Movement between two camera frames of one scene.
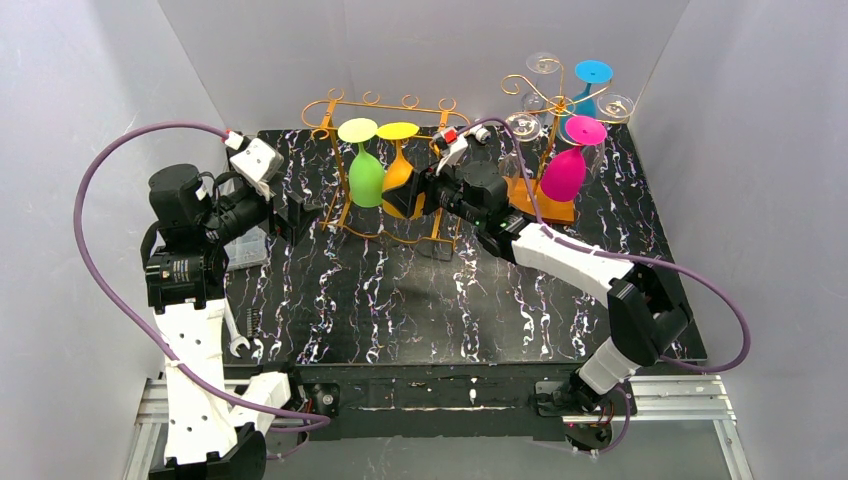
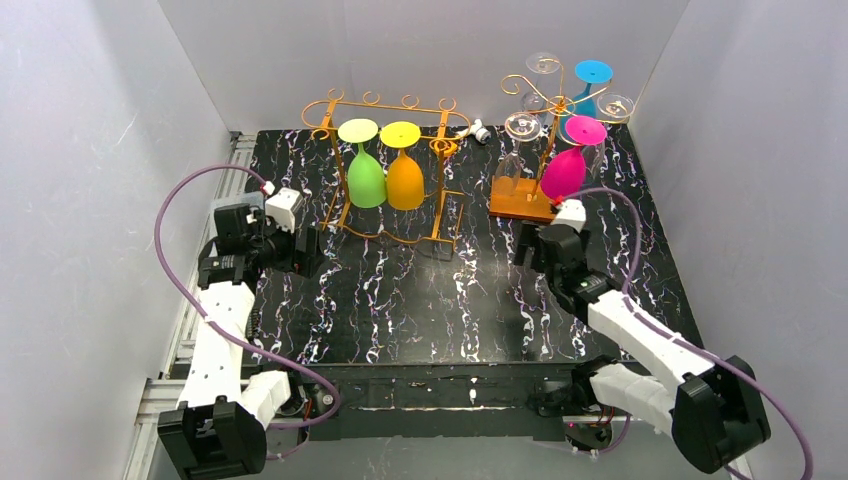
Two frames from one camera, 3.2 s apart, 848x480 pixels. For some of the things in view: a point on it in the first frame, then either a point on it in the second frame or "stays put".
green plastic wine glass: x=366 y=175 stays put
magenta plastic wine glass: x=563 y=176 stays put
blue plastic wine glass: x=588 y=72 stays put
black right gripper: x=411 y=196 to x=530 y=245
